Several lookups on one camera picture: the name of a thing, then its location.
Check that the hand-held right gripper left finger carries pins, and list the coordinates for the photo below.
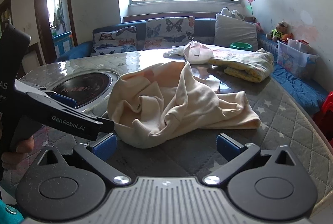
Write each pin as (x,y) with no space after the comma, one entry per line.
(104,148)

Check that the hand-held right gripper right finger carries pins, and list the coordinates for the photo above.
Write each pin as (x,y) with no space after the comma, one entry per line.
(228,144)

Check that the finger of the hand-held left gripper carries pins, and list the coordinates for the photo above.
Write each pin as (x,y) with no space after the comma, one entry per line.
(78,122)
(65,102)

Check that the cream long-sleeved garment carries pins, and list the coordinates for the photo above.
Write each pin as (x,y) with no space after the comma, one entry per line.
(182,99)

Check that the person's left hand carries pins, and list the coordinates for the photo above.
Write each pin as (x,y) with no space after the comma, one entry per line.
(20,151)

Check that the round black induction cooktop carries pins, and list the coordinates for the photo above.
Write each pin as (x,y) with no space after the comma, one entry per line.
(83,86)

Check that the blue cabinet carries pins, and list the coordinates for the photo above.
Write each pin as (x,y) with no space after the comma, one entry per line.
(62,43)

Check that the small butterfly print cushion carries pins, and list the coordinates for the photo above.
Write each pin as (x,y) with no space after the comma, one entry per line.
(114,39)

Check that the yellow folded blanket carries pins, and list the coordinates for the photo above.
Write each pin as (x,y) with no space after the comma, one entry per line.
(247,65)

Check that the blue quilted sofa mat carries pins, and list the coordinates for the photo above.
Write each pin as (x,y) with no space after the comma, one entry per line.
(299,86)

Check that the pink and white plastic bag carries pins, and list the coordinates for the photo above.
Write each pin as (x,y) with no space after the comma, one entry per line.
(197,53)

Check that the green plastic bowl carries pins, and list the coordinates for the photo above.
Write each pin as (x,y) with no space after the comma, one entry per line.
(240,45)

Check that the red plastic stool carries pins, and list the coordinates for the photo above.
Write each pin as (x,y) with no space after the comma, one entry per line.
(325,117)

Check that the clear plastic storage box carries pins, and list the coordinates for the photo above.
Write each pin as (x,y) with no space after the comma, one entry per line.
(294,57)

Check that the grey pillow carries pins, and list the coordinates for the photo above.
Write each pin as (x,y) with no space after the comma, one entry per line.
(234,30)

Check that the blue sofa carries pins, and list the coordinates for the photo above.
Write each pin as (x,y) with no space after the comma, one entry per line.
(205,28)

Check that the pink plush toy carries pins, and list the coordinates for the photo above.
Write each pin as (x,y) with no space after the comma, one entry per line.
(258,28)

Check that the teddy bear in yellow vest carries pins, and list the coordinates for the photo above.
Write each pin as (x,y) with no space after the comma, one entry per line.
(279,31)

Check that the large butterfly print cushion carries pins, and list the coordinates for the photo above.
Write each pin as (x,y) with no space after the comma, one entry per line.
(169,31)

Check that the white plush toy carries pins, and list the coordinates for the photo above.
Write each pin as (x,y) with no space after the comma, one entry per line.
(232,13)

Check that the brown wooden door frame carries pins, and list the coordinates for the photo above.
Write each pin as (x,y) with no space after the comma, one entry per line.
(39,13)

